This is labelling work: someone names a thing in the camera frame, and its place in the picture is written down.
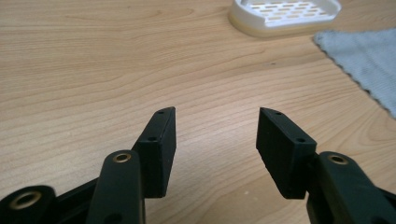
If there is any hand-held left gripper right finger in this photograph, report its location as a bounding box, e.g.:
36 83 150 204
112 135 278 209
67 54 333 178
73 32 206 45
255 106 318 200

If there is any light blue cloth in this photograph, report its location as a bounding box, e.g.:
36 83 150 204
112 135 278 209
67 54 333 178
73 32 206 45
312 28 396 119

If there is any white slotted soap dish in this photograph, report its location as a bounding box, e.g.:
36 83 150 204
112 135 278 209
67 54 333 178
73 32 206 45
228 0 342 39

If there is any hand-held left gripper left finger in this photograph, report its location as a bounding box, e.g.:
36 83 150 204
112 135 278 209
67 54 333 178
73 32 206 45
132 106 177 199

